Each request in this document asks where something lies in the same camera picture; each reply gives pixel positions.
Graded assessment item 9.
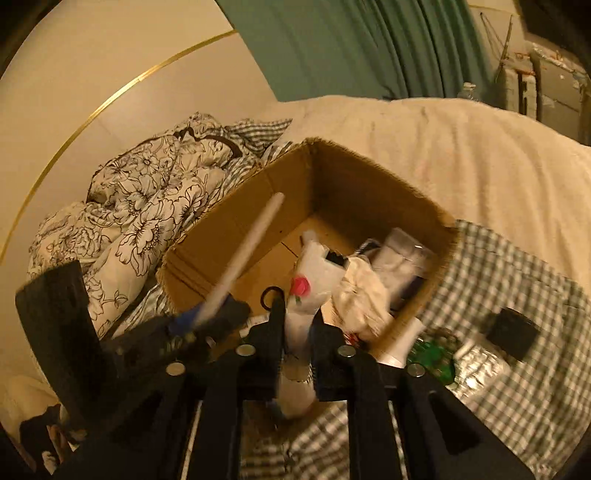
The clear cotton swab jar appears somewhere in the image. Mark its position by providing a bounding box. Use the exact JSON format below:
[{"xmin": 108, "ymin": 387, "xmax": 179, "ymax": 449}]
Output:
[{"xmin": 370, "ymin": 228, "xmax": 436, "ymax": 304}]

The white stick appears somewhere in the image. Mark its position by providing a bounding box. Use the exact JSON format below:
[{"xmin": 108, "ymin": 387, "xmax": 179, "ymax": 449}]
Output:
[{"xmin": 191, "ymin": 192, "xmax": 284, "ymax": 331}]

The grey cabinet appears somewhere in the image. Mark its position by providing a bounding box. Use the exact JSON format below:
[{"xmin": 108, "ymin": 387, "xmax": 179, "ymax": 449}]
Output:
[{"xmin": 530, "ymin": 43, "xmax": 590, "ymax": 141}]

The cream textured blanket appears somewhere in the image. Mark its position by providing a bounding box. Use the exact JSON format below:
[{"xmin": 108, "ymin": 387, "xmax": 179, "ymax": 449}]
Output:
[{"xmin": 256, "ymin": 96, "xmax": 590, "ymax": 289}]

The green curtain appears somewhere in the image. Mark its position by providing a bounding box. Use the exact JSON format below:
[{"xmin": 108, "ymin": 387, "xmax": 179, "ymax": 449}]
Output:
[{"xmin": 218, "ymin": 0, "xmax": 494, "ymax": 103}]

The brown cardboard box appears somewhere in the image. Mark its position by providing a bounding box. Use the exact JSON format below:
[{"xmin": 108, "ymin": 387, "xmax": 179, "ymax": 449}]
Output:
[{"xmin": 157, "ymin": 139, "xmax": 460, "ymax": 356}]

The black cup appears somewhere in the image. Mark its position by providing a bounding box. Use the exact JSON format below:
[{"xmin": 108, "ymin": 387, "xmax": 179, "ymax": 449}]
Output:
[{"xmin": 486, "ymin": 308, "xmax": 540, "ymax": 362}]

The green snack packet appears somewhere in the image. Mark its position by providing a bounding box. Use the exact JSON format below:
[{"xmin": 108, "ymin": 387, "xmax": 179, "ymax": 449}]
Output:
[{"xmin": 407, "ymin": 334, "xmax": 459, "ymax": 385}]

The clear plastic bag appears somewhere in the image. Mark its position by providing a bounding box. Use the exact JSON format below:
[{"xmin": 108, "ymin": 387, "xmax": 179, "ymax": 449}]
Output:
[{"xmin": 450, "ymin": 336, "xmax": 511, "ymax": 402}]

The white lace cloth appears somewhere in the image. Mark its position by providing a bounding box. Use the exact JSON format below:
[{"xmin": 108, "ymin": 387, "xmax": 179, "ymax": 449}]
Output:
[{"xmin": 332, "ymin": 257, "xmax": 392, "ymax": 342}]

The white plastic bottle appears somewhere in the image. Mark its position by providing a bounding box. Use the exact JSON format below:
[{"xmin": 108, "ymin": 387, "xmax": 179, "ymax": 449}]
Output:
[{"xmin": 370, "ymin": 317, "xmax": 425, "ymax": 368}]

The grey checkered cloth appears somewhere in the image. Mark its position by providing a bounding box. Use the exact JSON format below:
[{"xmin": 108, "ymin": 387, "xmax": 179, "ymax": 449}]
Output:
[{"xmin": 105, "ymin": 101, "xmax": 590, "ymax": 479}]

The white red sachet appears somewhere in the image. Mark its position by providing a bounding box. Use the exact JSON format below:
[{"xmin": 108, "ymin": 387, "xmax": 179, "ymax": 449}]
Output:
[{"xmin": 276, "ymin": 230, "xmax": 346, "ymax": 420}]

